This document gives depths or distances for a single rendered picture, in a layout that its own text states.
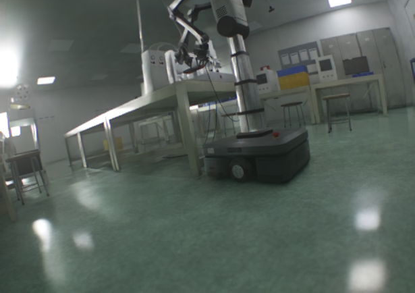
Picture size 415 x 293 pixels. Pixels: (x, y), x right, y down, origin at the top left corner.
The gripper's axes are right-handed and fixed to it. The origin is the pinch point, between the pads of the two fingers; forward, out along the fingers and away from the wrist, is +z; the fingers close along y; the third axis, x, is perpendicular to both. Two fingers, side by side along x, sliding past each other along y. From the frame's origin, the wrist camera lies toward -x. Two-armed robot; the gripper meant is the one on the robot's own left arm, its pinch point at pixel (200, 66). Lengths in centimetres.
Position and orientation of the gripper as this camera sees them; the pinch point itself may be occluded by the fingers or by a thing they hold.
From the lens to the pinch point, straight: 178.9
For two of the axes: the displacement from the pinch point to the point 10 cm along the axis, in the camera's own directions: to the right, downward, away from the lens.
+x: 7.5, 4.2, -5.2
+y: -6.3, 1.8, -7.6
